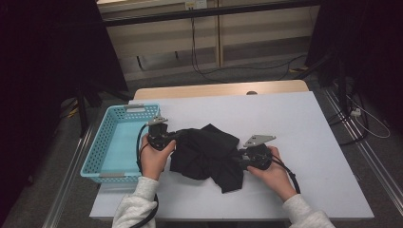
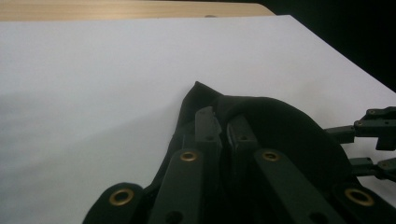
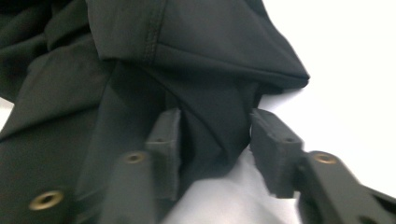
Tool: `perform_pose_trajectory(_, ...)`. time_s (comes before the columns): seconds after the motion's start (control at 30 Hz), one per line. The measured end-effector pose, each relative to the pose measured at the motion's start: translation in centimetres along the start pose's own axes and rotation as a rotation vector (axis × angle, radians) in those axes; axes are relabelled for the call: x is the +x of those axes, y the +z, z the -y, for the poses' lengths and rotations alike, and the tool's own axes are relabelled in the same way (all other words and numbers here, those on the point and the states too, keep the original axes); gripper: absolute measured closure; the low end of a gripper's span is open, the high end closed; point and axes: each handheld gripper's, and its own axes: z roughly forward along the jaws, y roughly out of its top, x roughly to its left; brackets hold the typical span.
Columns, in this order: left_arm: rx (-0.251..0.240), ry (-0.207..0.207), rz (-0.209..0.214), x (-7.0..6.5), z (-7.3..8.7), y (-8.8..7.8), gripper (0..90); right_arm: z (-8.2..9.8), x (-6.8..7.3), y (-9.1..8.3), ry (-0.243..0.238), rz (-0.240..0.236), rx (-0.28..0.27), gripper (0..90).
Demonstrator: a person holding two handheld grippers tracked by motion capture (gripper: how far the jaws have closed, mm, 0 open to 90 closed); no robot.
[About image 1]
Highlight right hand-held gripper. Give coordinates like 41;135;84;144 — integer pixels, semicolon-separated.
237;135;277;171

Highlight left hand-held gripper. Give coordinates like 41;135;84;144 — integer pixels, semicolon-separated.
146;116;183;151

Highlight black shorts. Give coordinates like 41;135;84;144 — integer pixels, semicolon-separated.
169;123;245;194

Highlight light blue plastic basket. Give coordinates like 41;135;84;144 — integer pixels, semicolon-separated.
80;104;163;184

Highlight person's right hand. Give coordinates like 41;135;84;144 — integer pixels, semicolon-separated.
246;145;298;202

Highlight person's left hand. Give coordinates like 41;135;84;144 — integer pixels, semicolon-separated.
139;134;177;181

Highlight black stand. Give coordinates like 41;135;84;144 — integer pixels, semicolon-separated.
74;80;134;139
293;51;350;108

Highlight beige wooden cabinet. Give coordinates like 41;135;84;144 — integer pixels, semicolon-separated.
96;0;321;82

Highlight black horizontal bar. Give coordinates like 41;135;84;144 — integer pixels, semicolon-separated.
103;0;321;28

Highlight black curtain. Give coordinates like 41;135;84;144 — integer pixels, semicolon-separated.
305;0;403;134
0;0;129;217

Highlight left hand-held gripper black cable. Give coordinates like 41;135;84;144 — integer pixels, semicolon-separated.
129;123;160;228

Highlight hand-held gripper black cable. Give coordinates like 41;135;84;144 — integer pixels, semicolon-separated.
270;156;301;195
129;123;160;228

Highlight right hand-held gripper black cable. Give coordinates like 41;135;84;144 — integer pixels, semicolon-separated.
270;156;301;195

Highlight long black hanging cable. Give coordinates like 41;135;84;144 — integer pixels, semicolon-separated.
189;17;308;84

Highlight metal floor rail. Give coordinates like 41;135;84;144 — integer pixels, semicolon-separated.
322;86;403;207
42;126;94;228

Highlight black floor cables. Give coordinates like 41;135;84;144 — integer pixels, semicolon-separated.
327;91;370;146

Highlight white cable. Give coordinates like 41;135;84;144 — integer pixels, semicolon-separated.
345;94;392;140

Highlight white wall socket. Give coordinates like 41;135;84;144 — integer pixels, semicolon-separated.
184;0;208;10

